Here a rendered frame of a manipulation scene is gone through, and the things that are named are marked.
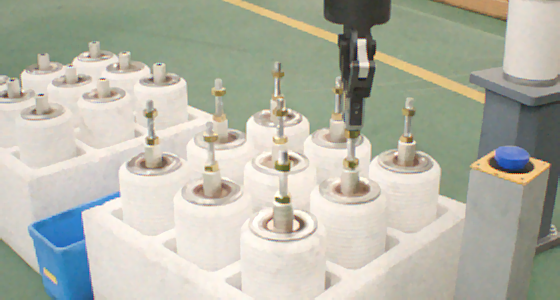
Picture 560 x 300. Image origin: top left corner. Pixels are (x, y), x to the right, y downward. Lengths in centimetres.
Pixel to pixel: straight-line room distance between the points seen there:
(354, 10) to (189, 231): 32
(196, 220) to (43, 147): 40
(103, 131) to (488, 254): 68
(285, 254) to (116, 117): 54
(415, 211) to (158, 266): 34
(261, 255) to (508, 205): 28
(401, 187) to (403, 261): 10
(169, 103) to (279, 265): 57
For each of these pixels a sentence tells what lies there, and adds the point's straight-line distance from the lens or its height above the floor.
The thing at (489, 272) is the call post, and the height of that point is 19.
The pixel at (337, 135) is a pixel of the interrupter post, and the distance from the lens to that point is 101.
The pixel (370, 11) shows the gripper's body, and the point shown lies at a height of 48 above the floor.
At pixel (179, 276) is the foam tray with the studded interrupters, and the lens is 85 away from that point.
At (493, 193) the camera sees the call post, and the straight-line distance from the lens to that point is 81.
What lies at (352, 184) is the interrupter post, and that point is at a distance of 86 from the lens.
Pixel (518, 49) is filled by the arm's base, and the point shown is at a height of 36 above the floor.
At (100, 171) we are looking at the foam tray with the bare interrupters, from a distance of 119.
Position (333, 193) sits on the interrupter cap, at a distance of 86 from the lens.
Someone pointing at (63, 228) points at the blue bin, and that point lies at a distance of 115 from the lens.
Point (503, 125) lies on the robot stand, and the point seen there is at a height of 23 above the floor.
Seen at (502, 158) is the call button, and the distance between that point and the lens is 81.
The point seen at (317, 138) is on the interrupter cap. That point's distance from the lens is 102.
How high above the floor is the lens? 64
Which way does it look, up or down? 22 degrees down
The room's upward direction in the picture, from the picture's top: straight up
